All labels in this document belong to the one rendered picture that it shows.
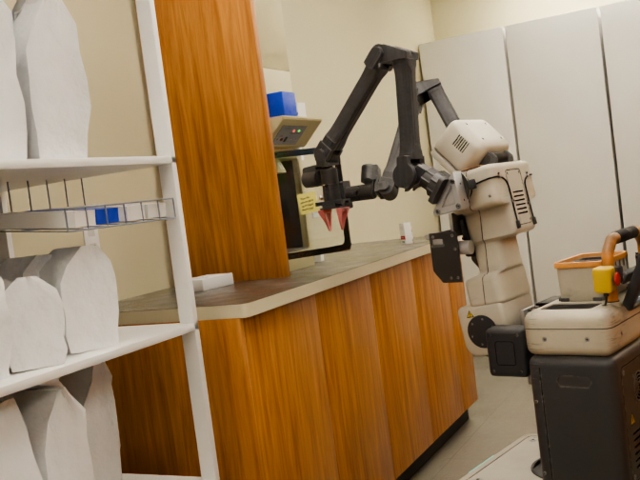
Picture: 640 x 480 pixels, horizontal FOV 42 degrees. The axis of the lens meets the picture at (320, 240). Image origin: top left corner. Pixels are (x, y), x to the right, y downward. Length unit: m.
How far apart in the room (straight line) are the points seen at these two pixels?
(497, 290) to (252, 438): 0.86
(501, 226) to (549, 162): 3.26
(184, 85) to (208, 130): 0.19
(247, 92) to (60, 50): 1.12
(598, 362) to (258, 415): 0.94
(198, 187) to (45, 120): 1.23
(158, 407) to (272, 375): 0.36
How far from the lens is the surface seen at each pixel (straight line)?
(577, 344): 2.37
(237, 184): 3.02
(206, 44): 3.10
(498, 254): 2.64
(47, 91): 1.99
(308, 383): 2.68
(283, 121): 3.03
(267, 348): 2.47
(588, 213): 5.83
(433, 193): 2.49
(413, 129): 2.57
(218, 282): 2.92
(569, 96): 5.84
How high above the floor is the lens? 1.20
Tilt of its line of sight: 3 degrees down
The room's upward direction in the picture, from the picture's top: 7 degrees counter-clockwise
